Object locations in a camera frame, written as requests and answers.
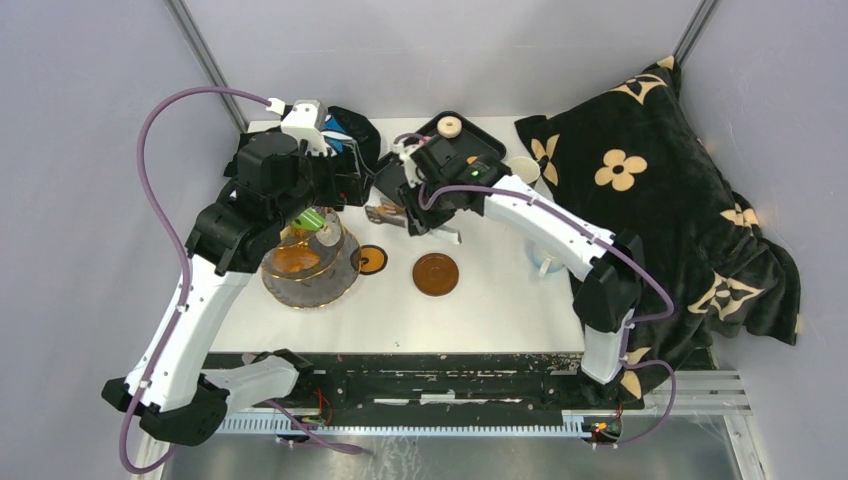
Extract orange black round coaster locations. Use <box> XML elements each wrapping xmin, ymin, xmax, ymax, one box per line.
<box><xmin>357</xmin><ymin>245</ymin><xmax>388</xmax><ymax>276</ymax></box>

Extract brown round coaster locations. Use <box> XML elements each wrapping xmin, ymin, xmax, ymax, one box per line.
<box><xmin>412</xmin><ymin>253</ymin><xmax>459</xmax><ymax>297</ymax></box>

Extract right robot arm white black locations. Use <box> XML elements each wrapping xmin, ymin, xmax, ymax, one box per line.
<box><xmin>390</xmin><ymin>134</ymin><xmax>646</xmax><ymax>385</ymax></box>

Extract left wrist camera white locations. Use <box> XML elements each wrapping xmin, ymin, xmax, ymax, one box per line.
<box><xmin>266</xmin><ymin>98</ymin><xmax>328</xmax><ymax>155</ymax></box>

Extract black floral blanket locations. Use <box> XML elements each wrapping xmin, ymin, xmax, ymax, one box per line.
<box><xmin>515</xmin><ymin>57</ymin><xmax>801</xmax><ymax>401</ymax></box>

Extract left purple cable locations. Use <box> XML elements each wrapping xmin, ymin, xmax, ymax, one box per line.
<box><xmin>117</xmin><ymin>86</ymin><xmax>366</xmax><ymax>476</ymax></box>

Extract black paper cup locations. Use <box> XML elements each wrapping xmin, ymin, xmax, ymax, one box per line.
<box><xmin>504</xmin><ymin>156</ymin><xmax>541</xmax><ymax>187</ymax></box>

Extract white ring donut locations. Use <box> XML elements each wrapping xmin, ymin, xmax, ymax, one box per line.
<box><xmin>436</xmin><ymin>115</ymin><xmax>463</xmax><ymax>139</ymax></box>

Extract black flower-print cloth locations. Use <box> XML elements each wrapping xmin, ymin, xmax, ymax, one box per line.
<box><xmin>223</xmin><ymin>106</ymin><xmax>382</xmax><ymax>180</ymax></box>

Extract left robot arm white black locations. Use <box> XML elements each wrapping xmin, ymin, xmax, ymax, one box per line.
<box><xmin>102</xmin><ymin>131</ymin><xmax>369</xmax><ymax>446</ymax></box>

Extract white mug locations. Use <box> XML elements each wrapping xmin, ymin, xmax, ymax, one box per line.
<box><xmin>527</xmin><ymin>242</ymin><xmax>565</xmax><ymax>278</ymax></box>

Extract green cake slice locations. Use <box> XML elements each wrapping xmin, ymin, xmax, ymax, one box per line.
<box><xmin>290</xmin><ymin>208</ymin><xmax>326</xmax><ymax>231</ymax></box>

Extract black serving tray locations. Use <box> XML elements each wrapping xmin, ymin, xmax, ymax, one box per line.
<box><xmin>373</xmin><ymin>110</ymin><xmax>507</xmax><ymax>203</ymax></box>

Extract metal tongs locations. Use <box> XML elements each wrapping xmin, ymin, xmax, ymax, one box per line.
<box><xmin>364</xmin><ymin>199</ymin><xmax>462</xmax><ymax>245</ymax></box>

